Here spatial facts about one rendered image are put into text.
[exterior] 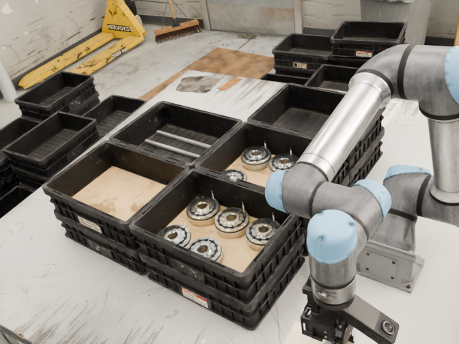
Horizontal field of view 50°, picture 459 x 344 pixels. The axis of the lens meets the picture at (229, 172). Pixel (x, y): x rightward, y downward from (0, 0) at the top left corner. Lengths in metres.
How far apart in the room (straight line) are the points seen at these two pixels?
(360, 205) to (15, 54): 4.37
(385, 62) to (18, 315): 1.24
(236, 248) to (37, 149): 1.67
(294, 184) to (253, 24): 4.09
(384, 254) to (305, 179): 0.55
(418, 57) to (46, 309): 1.23
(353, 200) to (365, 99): 0.28
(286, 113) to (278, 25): 2.89
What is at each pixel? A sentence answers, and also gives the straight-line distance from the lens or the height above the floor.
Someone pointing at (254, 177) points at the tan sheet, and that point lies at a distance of 1.64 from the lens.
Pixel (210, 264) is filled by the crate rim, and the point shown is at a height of 0.93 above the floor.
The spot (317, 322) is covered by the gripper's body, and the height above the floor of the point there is 1.08.
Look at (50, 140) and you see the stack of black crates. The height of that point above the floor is 0.49.
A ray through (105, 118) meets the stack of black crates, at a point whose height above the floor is 0.38.
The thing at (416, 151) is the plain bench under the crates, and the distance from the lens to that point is 1.97.
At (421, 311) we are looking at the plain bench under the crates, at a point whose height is 0.70.
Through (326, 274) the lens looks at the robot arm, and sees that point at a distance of 0.81.
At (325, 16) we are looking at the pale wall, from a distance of 4.62.
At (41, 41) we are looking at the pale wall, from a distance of 5.14.
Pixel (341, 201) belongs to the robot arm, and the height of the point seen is 1.27.
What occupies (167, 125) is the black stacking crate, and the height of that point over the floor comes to 0.83.
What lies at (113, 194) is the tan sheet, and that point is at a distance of 1.72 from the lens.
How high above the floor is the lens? 1.84
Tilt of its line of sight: 37 degrees down
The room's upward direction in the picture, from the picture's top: 10 degrees counter-clockwise
